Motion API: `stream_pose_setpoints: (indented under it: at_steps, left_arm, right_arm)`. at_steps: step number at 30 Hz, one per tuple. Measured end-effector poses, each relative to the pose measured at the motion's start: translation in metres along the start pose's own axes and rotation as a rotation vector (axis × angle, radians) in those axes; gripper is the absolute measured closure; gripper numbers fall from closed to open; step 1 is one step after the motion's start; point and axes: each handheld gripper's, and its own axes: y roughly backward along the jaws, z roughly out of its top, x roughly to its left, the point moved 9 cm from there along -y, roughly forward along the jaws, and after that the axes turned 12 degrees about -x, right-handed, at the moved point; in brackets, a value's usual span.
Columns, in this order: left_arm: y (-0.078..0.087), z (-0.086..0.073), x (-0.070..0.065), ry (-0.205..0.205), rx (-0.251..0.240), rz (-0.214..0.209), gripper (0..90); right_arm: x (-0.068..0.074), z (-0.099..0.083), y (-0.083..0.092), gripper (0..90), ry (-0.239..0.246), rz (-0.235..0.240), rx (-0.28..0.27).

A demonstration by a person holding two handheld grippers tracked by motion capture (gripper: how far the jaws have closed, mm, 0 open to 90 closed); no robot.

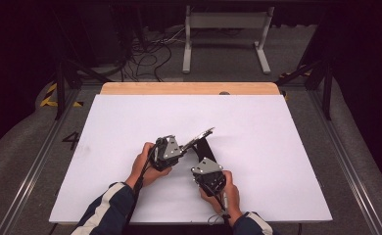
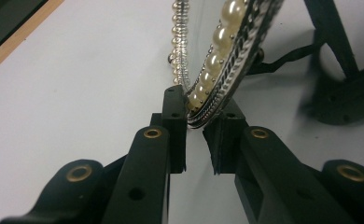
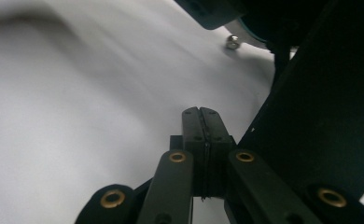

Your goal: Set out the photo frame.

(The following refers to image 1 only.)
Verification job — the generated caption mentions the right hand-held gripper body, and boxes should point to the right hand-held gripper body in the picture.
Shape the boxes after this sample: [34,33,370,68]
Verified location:
[190,157,228,198]

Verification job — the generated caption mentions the yellow black floor tape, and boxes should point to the yellow black floor tape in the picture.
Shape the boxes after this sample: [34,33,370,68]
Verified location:
[277,64,312,80]
[38,81,85,109]

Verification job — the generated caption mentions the person's left hand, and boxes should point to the person's left hand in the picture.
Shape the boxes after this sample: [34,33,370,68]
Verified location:
[125,141,173,190]

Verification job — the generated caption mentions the white metal stand frame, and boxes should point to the white metal stand frame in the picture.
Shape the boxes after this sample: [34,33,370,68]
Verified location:
[181,4,276,75]

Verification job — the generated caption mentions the black metal stand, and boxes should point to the black metal stand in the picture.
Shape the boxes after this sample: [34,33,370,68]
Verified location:
[274,59,334,121]
[54,58,114,121]

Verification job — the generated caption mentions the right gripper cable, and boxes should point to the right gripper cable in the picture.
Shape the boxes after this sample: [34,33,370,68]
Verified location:
[198,182,233,227]

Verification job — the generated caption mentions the aluminium floor rail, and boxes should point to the aluminium floor rail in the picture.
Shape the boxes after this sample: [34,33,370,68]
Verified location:
[0,87,83,235]
[307,87,382,235]

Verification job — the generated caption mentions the oval silver photo frame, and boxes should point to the oval silver photo frame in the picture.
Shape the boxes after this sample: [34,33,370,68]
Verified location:
[179,126,219,165]

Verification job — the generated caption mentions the white board sheet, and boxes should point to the white board sheet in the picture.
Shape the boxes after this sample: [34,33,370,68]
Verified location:
[48,94,334,226]

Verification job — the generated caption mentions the person's right hand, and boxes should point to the person's right hand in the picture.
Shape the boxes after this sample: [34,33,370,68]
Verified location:
[198,169,243,227]

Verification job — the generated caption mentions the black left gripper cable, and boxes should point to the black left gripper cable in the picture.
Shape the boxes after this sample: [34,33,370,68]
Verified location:
[124,141,161,230]

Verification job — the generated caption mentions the dark cabinet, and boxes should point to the dark cabinet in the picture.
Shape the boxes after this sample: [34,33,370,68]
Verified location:
[80,2,138,71]

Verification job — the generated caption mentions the tangle of floor cables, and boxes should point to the tangle of floor cables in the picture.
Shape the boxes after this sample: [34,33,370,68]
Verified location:
[119,26,187,83]

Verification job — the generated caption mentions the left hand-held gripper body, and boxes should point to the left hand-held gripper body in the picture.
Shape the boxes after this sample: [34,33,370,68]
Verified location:
[151,134,185,172]

